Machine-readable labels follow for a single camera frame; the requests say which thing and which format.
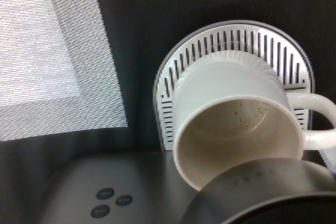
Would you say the grey coffee machine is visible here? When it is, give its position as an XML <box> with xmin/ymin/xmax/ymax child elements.
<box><xmin>36</xmin><ymin>20</ymin><xmax>315</xmax><ymax>224</ymax></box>

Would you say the white ceramic mug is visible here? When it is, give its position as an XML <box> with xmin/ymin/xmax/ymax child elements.
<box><xmin>173</xmin><ymin>50</ymin><xmax>336</xmax><ymax>190</ymax></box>

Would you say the grey woven placemat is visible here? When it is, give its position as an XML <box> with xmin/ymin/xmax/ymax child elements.
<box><xmin>0</xmin><ymin>0</ymin><xmax>128</xmax><ymax>141</ymax></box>

